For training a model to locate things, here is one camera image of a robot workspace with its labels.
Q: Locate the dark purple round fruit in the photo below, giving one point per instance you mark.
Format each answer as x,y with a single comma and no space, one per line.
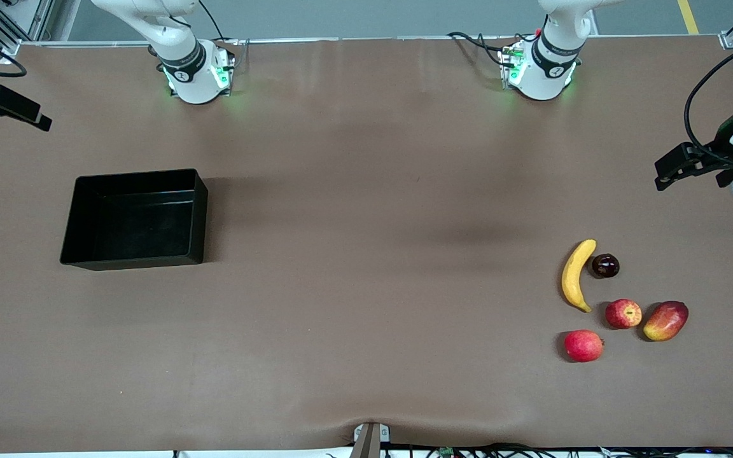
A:
605,266

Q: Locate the black rectangular plastic box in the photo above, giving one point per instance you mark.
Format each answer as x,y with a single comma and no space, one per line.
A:
131,216

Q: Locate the brown table cover mat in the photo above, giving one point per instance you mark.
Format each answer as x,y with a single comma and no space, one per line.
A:
366,159

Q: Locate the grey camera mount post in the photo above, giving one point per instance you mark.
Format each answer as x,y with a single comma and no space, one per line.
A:
369,439

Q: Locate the yellow banana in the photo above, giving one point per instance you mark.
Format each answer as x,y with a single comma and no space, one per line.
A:
571,280

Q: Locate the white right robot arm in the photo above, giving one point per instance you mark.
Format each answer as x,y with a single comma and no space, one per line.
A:
182,70

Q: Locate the red round apple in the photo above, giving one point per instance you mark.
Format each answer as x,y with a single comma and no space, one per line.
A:
583,346

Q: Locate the red yellow mango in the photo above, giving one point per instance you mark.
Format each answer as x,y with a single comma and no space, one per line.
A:
665,321

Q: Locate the red yellow apple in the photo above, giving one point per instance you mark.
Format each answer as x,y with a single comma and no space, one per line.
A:
623,313

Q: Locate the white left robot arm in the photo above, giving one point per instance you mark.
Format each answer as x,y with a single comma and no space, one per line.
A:
541,70

